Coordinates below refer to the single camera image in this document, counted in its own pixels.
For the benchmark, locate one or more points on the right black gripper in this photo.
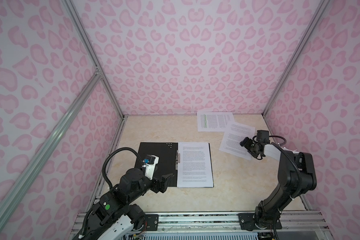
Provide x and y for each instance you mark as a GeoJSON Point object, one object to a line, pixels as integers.
{"type": "Point", "coordinates": [248, 141]}

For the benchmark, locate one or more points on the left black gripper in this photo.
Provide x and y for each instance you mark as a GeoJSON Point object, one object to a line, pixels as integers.
{"type": "Point", "coordinates": [157, 187]}

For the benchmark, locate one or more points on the blue black file folder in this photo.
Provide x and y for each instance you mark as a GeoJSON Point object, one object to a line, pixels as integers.
{"type": "Point", "coordinates": [168, 158]}

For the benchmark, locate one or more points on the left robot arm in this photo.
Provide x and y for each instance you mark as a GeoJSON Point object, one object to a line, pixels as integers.
{"type": "Point", "coordinates": [115, 214]}

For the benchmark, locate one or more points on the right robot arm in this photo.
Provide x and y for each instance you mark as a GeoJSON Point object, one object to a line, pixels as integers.
{"type": "Point", "coordinates": [296, 176]}

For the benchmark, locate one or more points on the green highlighted paper sheet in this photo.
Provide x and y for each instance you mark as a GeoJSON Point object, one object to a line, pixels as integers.
{"type": "Point", "coordinates": [214, 121]}

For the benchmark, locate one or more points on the left diagonal aluminium strut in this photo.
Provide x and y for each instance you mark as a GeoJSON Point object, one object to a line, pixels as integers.
{"type": "Point", "coordinates": [17, 192]}

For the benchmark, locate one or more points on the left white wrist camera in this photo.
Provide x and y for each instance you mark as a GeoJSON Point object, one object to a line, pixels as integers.
{"type": "Point", "coordinates": [149, 164]}

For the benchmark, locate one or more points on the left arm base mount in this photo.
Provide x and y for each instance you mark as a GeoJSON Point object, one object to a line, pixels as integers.
{"type": "Point", "coordinates": [141, 221]}

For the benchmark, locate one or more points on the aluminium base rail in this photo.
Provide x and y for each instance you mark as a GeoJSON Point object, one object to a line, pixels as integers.
{"type": "Point", "coordinates": [297, 225]}

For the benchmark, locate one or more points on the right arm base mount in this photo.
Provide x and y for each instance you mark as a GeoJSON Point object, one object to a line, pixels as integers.
{"type": "Point", "coordinates": [249, 222]}

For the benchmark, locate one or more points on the right corner aluminium post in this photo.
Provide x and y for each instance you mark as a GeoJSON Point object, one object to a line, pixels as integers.
{"type": "Point", "coordinates": [314, 23]}

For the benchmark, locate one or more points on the corner aluminium post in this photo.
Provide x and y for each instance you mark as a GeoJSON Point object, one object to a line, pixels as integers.
{"type": "Point", "coordinates": [314, 23]}
{"type": "Point", "coordinates": [79, 26]}

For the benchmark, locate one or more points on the left corner aluminium post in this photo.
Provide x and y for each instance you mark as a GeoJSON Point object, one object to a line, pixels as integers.
{"type": "Point", "coordinates": [79, 26]}

